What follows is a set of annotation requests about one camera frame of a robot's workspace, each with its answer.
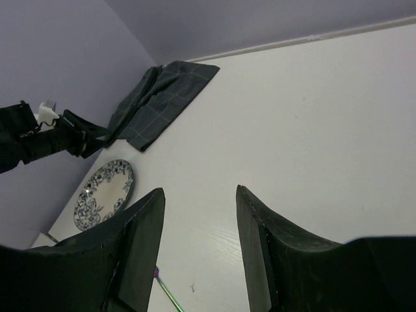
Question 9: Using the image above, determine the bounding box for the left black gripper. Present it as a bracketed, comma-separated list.
[20, 110, 110, 163]

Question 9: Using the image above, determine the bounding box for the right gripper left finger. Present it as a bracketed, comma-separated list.
[1, 188, 165, 311]

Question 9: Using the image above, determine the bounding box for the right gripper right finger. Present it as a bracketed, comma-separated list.
[236, 185, 415, 311]

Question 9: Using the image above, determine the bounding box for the dark plaid cloth napkin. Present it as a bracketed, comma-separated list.
[106, 60, 220, 152]

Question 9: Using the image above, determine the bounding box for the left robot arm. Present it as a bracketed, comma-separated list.
[1, 101, 109, 173]

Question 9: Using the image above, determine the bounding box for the iridescent fork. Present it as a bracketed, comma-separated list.
[153, 266, 184, 312]

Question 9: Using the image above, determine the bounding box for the blue floral plate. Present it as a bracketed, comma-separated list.
[73, 159, 135, 231]

